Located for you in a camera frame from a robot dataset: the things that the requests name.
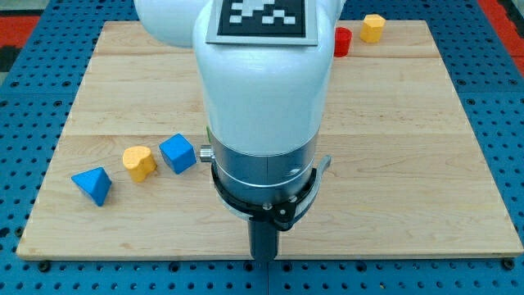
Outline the green block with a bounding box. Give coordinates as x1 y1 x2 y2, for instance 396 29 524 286
206 126 212 143

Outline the yellow heart-shaped block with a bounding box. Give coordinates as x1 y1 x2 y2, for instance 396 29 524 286
122 146 157 183

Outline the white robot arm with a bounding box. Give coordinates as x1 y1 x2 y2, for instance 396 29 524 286
134 0 343 230

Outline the black and white fiducial tag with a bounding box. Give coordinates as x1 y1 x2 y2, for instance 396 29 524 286
206 0 318 46

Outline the black cylindrical end effector rod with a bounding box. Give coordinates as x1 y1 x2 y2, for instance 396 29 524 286
248 220 278 262

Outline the yellow hexagonal block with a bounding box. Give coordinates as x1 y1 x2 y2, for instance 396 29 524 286
359 14 386 43

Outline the red cylinder block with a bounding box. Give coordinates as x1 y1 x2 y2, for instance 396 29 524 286
334 27 353 57

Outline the blue triangular prism block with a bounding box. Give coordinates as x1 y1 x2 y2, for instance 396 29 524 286
71 167 112 207

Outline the blue cube block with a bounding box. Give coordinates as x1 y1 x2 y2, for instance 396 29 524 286
159 134 197 175

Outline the wooden board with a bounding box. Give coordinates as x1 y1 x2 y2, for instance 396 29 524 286
16 20 523 261

